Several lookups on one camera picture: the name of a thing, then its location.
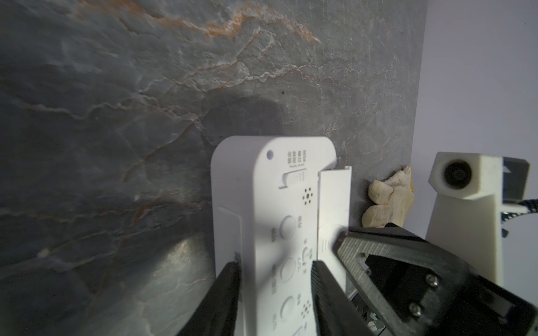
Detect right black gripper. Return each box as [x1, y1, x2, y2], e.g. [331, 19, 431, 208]
[333, 227, 537, 336]

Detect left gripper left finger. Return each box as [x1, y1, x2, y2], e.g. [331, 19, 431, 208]
[177, 262, 241, 336]

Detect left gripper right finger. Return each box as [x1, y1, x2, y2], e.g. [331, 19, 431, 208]
[311, 260, 374, 336]

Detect white alarm device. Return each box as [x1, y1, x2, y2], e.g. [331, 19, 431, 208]
[210, 136, 336, 335]

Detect beige work glove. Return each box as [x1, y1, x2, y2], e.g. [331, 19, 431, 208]
[361, 166, 415, 228]

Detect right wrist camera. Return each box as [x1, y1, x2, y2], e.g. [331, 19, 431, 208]
[426, 152, 530, 286]

